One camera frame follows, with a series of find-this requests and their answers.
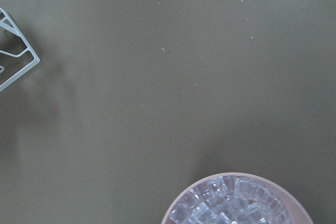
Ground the white wire cup rack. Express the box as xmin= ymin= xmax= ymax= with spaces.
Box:
xmin=1 ymin=9 xmax=40 ymax=91

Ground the pink bowl of ice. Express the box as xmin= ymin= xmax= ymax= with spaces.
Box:
xmin=162 ymin=173 xmax=312 ymax=223

